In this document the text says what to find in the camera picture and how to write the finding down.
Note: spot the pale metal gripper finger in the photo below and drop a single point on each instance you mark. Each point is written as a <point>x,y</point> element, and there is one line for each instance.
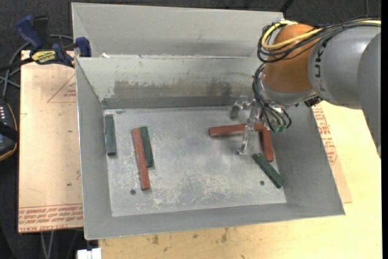
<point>234,112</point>
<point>246,139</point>

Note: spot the red-brown flat block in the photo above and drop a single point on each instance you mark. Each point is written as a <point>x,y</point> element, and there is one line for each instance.
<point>267,145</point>
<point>225,130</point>
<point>141,160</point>

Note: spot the dark green flat block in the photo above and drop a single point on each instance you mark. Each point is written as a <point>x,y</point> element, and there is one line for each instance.
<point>110,136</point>
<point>147,145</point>
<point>269,171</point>

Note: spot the grey metal bin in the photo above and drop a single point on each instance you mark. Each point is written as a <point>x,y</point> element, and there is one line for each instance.
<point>194,160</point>

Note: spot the black cylinder on white bracket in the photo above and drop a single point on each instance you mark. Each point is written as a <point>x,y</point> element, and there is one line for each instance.
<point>312,102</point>

